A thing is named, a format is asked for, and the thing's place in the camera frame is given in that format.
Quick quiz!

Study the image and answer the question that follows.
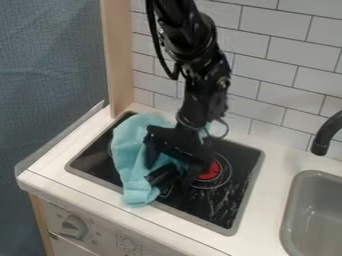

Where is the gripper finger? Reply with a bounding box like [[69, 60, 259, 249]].
[[144, 165, 185, 188], [142, 145, 163, 170]]

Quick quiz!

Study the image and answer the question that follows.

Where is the tap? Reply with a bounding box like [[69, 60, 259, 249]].
[[308, 109, 342, 157]]

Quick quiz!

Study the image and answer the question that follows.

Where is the toy sink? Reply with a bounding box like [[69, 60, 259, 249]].
[[279, 169, 342, 256]]

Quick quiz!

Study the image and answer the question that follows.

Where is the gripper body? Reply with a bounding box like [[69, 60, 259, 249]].
[[142, 123, 217, 170]]

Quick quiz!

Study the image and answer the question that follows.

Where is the light blue cloth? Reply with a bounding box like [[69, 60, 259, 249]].
[[109, 113, 214, 208]]

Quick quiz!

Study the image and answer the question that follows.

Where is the toy stove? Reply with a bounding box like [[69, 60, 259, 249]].
[[64, 111, 268, 237]]

